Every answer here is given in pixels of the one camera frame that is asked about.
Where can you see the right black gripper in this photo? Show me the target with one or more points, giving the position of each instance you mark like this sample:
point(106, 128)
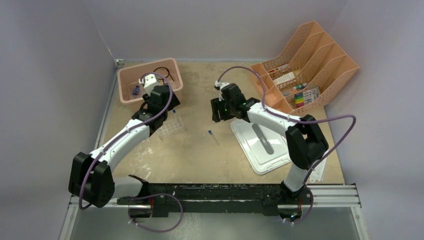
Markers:
point(216, 105)

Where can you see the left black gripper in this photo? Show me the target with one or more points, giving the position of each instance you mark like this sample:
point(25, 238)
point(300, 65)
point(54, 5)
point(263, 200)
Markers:
point(173, 103)

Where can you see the blue capped clear syringe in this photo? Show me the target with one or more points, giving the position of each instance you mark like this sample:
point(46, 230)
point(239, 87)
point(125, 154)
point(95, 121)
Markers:
point(136, 91)

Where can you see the clear well plate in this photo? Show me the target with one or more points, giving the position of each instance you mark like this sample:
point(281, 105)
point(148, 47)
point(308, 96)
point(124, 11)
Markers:
point(172, 125)

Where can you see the pink plastic bin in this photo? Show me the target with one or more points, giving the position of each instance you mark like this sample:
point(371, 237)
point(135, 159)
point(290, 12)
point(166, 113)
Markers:
point(128, 78)

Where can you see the white plastic bin lid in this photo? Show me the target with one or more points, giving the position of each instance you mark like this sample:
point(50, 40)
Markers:
point(265, 149)

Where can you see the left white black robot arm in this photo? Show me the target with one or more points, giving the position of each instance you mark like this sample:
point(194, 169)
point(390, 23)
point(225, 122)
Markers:
point(91, 178)

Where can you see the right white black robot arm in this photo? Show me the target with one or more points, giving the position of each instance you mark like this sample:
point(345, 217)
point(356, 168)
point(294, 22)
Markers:
point(304, 138)

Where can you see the set of coloured markers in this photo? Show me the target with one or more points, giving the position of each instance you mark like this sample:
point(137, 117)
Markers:
point(306, 97)

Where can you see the orange mesh file organizer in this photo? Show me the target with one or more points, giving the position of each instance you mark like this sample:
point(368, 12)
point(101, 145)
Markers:
point(310, 59)

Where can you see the white plastic strip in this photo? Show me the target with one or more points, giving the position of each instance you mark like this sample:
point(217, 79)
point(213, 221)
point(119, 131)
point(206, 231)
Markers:
point(317, 175)

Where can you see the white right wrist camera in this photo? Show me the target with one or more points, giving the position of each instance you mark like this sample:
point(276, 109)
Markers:
point(220, 86)

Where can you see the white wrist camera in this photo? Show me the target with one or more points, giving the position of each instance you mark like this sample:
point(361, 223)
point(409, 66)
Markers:
point(149, 82)
point(220, 86)

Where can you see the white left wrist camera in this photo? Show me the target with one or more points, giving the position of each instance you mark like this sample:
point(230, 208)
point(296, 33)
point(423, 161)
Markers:
point(149, 82)

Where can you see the aluminium rail frame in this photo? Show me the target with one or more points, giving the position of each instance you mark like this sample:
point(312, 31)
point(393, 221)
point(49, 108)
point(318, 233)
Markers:
point(157, 200)

